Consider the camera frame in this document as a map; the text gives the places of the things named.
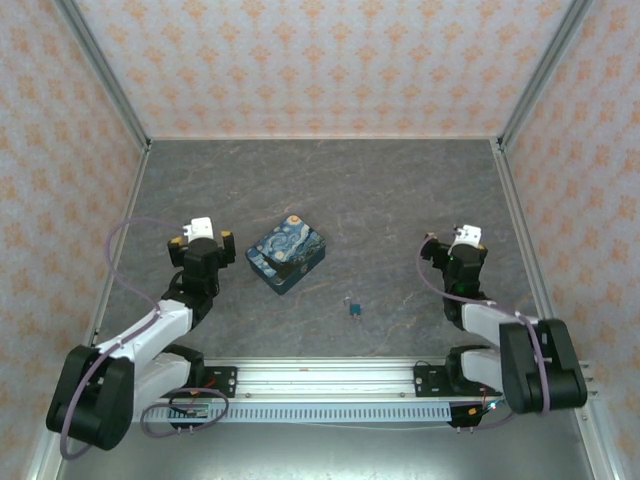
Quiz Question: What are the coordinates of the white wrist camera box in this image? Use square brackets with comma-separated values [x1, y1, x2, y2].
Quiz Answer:
[181, 215, 216, 242]
[451, 224, 483, 247]

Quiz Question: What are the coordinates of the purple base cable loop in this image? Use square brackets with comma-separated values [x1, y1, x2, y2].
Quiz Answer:
[140, 388, 231, 437]

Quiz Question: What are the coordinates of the starry night print box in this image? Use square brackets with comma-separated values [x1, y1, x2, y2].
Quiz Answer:
[244, 214, 328, 297]

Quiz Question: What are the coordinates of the white slotted cable duct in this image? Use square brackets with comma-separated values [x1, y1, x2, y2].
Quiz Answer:
[148, 402, 454, 425]

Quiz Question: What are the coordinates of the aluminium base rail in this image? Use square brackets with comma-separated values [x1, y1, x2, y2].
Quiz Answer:
[202, 356, 454, 402]

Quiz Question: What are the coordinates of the aluminium frame floor rail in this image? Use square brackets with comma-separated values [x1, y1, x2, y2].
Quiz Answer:
[22, 139, 153, 480]
[492, 138, 624, 480]

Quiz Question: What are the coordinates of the aluminium frame corner post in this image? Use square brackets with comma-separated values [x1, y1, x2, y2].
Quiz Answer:
[52, 0, 153, 149]
[497, 0, 596, 149]

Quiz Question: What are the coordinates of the aluminium frame back rail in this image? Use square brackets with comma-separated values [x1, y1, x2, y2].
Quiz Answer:
[148, 132, 503, 143]

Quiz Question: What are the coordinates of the thin base wire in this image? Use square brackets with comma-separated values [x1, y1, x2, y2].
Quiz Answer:
[447, 398, 517, 434]

